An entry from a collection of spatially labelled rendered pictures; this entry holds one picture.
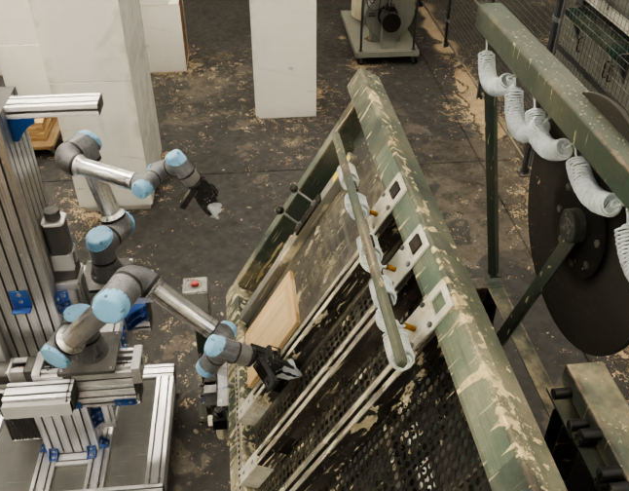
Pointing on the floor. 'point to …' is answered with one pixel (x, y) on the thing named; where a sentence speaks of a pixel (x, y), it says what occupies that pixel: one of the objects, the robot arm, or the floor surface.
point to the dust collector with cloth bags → (382, 28)
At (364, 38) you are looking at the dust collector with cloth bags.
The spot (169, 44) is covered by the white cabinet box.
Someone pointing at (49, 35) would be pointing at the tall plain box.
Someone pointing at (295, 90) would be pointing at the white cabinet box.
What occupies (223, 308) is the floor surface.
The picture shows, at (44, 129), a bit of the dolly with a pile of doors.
